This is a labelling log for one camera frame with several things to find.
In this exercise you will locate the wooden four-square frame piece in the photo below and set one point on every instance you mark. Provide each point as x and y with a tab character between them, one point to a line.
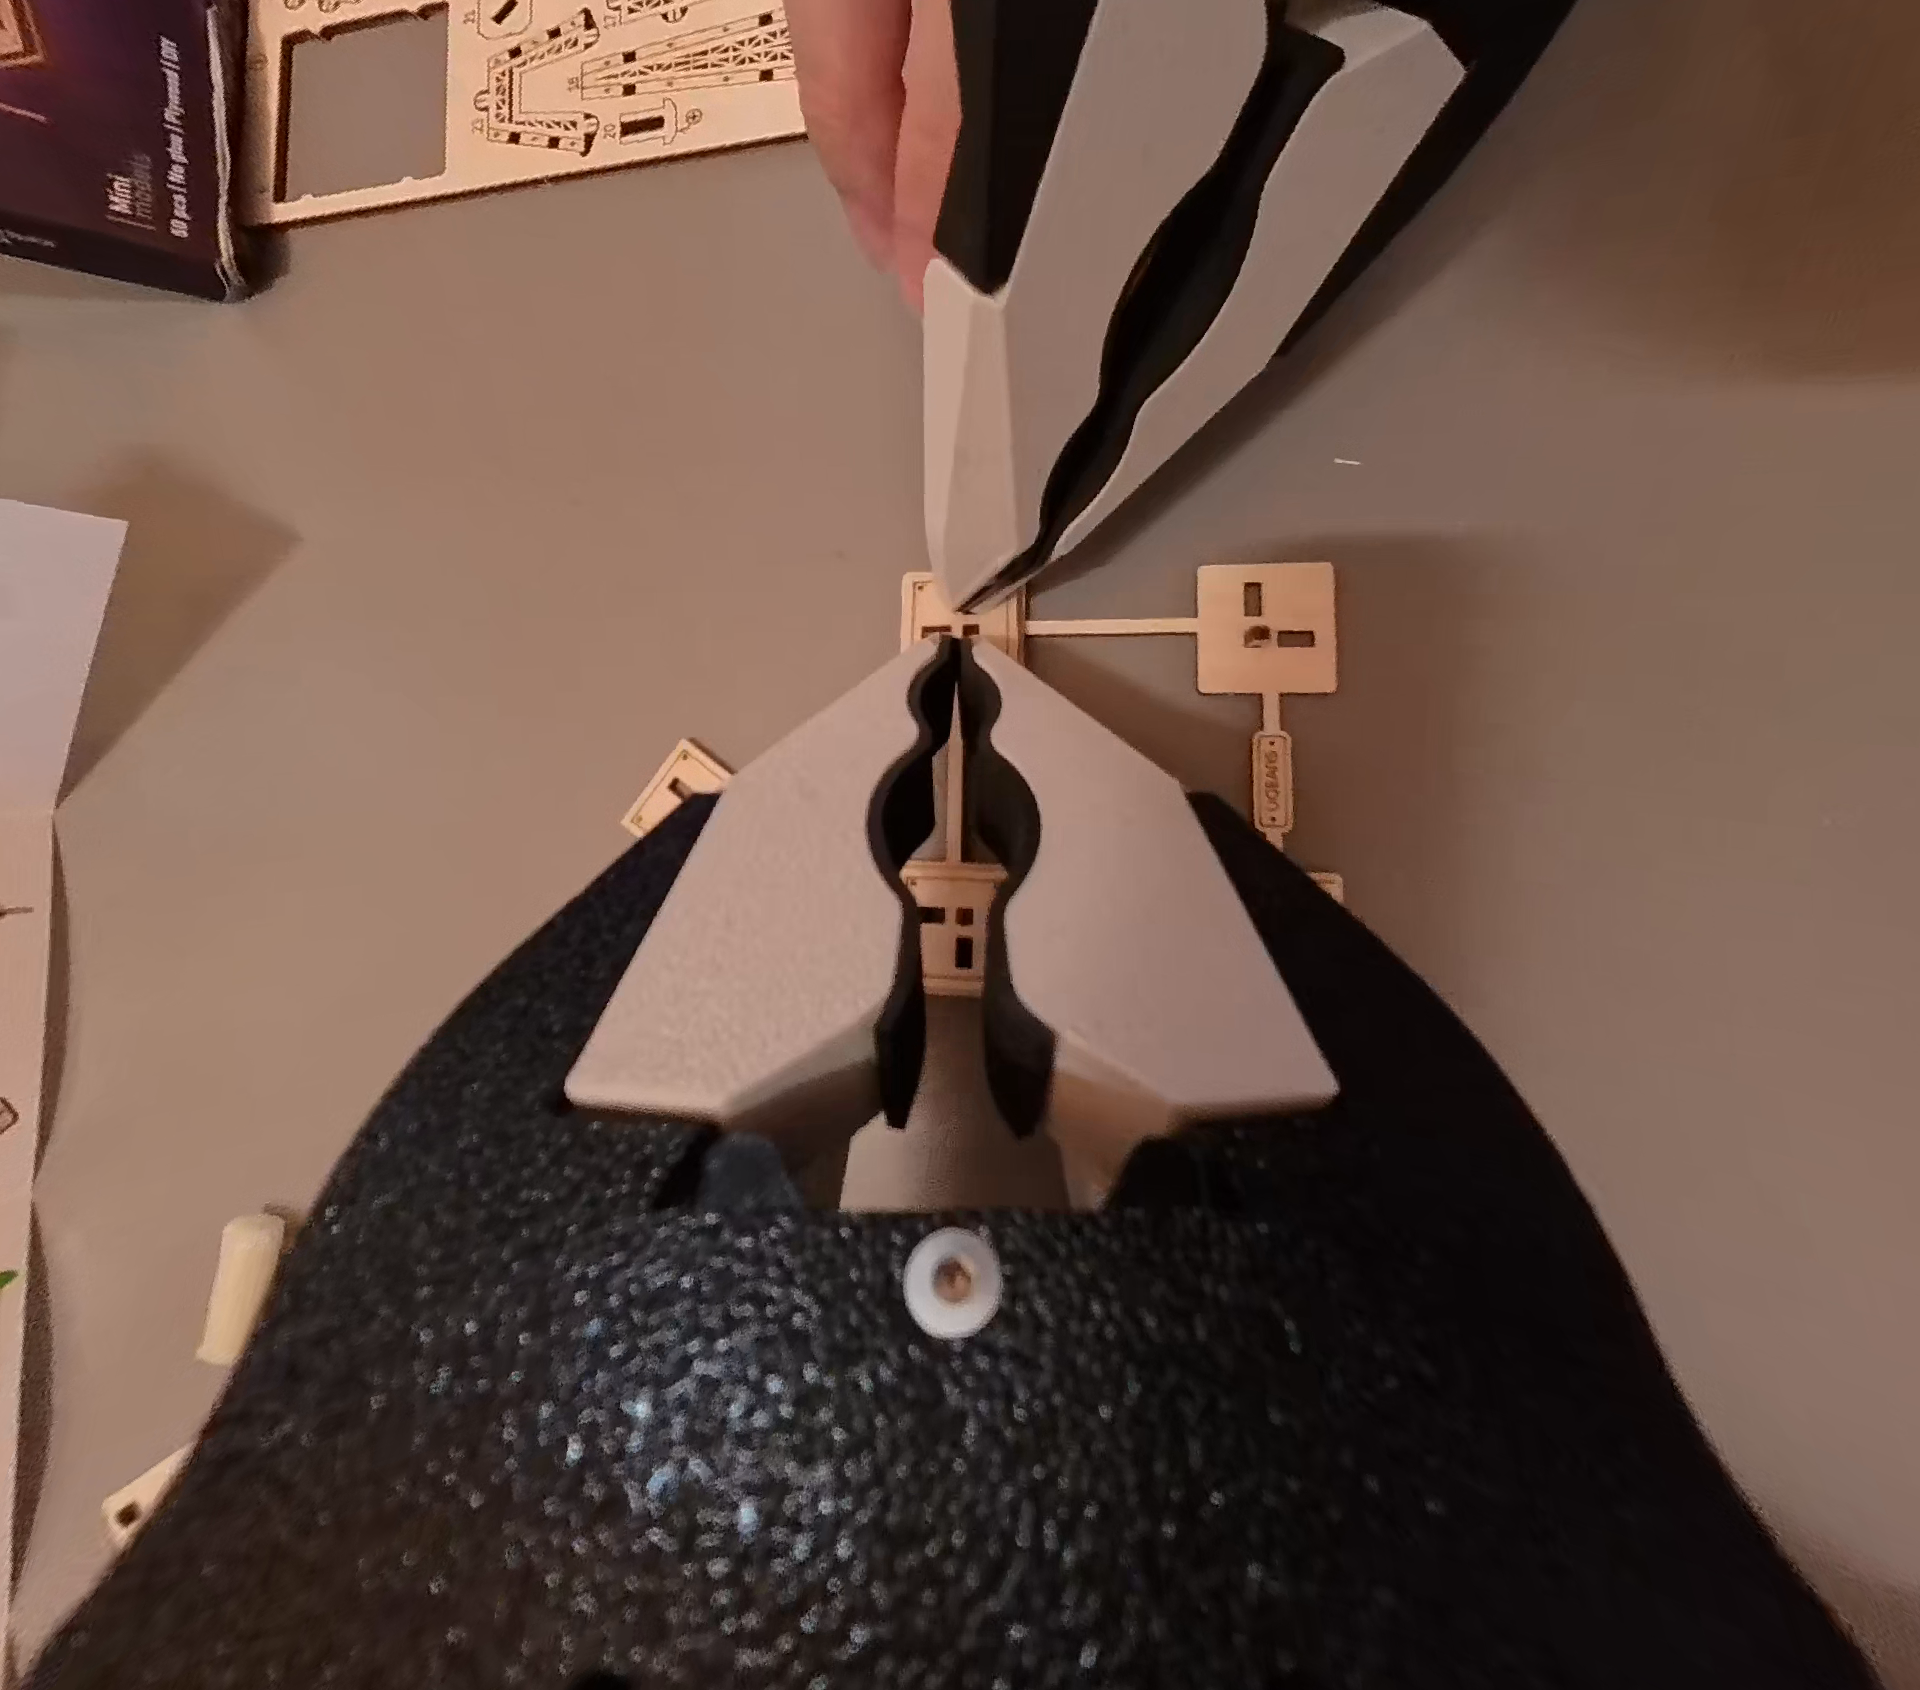
1222	670

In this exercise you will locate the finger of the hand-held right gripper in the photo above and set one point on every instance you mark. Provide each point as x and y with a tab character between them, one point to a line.
1334	189
1110	115

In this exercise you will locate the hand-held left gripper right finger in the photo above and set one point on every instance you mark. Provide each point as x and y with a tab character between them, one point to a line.
1169	940

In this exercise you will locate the purple puzzle box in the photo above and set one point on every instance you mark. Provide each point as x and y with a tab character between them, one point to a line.
104	69

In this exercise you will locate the paper instruction sheet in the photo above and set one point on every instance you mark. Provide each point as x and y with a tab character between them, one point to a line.
52	670

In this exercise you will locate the wooden sheet with square hole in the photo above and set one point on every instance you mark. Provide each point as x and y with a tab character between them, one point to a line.
360	174

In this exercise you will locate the pale wax piece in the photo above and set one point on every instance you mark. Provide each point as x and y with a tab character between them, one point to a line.
240	1285

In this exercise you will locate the stepped wooden cross plate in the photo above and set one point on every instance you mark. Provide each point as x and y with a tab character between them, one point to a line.
150	1495

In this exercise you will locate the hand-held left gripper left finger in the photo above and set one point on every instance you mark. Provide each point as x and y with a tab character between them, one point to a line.
750	940

